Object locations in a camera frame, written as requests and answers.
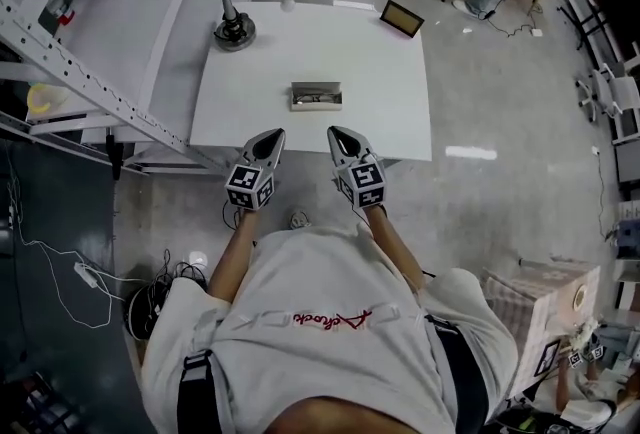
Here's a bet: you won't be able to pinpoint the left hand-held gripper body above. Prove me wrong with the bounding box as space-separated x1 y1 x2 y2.
224 159 280 213

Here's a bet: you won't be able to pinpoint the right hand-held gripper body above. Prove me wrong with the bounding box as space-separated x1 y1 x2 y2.
333 155 388 210

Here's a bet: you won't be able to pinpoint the black eyeglasses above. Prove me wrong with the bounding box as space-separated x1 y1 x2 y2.
289 80 345 114

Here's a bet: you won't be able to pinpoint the person's right forearm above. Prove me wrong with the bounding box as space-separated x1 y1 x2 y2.
366 205 427 294

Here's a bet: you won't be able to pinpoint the person's left forearm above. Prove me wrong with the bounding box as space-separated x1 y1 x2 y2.
206 208 262 304

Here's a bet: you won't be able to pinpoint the silver desk lamp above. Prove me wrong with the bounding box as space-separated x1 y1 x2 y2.
213 0 301 53

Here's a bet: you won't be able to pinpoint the black framed cork board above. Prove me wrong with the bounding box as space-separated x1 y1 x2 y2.
378 0 426 41

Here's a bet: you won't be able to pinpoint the white metal shelf rack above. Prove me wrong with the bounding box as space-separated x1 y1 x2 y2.
0 0 266 176

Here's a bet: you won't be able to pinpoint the operator in white clothes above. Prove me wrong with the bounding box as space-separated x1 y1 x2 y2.
141 223 519 434

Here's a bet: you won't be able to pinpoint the white power strip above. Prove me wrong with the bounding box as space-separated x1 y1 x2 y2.
73 261 103 290

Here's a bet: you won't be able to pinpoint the pink checkered box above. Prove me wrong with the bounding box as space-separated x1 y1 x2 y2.
480 260 602 396

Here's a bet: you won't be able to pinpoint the red green container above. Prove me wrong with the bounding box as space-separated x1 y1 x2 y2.
53 4 77 29

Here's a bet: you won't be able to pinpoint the person's head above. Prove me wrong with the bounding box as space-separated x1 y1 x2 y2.
269 395 417 434

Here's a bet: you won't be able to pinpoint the white office chair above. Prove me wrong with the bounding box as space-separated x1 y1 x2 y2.
574 63 640 124

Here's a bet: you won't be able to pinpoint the black-framed eyeglasses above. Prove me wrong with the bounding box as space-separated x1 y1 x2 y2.
294 92 339 105

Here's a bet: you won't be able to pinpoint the black clamp handle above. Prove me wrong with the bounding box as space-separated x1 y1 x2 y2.
103 132 124 181

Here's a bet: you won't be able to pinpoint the black cable bundle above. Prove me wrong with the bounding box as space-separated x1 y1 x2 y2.
126 248 211 343

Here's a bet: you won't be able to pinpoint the cream jug yellow handle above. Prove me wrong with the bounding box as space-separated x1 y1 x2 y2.
26 82 72 116

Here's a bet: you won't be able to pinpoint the black grey harness strap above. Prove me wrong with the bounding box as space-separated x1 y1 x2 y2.
176 350 222 434
423 313 492 434

